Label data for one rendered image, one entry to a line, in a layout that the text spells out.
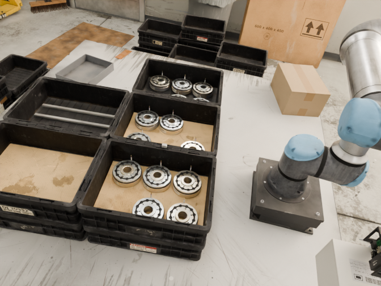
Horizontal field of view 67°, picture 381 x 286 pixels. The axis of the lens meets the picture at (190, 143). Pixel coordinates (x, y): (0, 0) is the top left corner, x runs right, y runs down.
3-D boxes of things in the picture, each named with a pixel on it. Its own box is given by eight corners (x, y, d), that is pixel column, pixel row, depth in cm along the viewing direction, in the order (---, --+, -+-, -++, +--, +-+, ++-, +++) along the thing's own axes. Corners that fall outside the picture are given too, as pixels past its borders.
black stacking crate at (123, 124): (216, 126, 133) (220, 106, 125) (211, 175, 112) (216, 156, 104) (131, 112, 133) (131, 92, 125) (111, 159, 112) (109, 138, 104)
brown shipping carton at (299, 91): (318, 117, 165) (331, 94, 154) (282, 114, 163) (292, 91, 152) (303, 87, 187) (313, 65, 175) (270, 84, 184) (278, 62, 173)
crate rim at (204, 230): (216, 160, 105) (217, 155, 103) (210, 235, 84) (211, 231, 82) (109, 142, 106) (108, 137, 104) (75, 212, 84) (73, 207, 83)
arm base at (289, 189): (307, 176, 118) (316, 160, 111) (302, 204, 108) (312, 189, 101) (271, 163, 121) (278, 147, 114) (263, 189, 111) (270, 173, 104)
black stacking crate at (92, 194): (211, 176, 112) (216, 156, 104) (204, 249, 91) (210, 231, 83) (111, 159, 112) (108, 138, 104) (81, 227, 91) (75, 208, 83)
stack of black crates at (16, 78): (24, 91, 240) (11, 53, 216) (58, 99, 237) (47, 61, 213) (-10, 120, 211) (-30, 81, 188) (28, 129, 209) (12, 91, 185)
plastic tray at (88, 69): (86, 61, 180) (85, 53, 177) (114, 70, 176) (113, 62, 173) (56, 81, 162) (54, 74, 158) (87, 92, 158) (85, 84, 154)
